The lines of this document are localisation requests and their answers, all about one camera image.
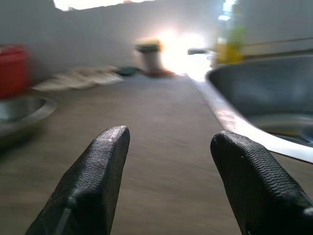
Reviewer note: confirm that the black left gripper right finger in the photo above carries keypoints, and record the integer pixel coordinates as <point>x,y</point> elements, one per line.
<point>256,191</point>

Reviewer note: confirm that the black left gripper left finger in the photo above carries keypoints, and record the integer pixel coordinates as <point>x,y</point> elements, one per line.
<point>93,186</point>

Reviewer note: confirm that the stainless steel sink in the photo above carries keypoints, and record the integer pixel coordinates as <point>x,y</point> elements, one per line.
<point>256,88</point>

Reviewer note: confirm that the stainless steel plate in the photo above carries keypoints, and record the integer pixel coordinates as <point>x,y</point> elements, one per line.
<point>22,110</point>

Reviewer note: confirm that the white crumpled cloth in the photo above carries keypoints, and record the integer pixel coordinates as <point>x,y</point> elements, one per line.
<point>80,78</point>

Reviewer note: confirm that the green scouring pad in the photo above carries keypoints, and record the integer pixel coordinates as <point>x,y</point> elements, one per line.
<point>128,71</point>

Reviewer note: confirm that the white cup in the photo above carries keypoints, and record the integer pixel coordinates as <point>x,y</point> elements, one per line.
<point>150,61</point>

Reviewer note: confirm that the red plastic basin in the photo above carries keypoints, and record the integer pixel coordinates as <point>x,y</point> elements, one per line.
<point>13,73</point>

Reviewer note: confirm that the yellow dish soap bottle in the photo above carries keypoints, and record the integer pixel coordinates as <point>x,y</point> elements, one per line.
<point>230,52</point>

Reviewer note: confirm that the yellow sponge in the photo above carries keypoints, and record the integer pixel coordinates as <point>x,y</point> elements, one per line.
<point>148,44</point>

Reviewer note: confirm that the aluminium framed window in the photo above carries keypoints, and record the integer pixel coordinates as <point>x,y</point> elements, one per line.
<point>97,3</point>

